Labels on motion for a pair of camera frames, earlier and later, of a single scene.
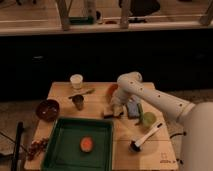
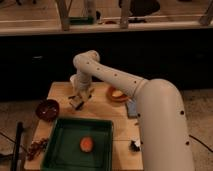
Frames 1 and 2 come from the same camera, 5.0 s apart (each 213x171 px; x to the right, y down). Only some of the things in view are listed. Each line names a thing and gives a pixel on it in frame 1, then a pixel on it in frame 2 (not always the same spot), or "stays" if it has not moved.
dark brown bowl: (47, 109) stays
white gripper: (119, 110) → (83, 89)
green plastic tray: (80, 144) stays
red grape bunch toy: (37, 147) stays
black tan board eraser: (108, 113) → (76, 102)
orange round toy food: (86, 144) stays
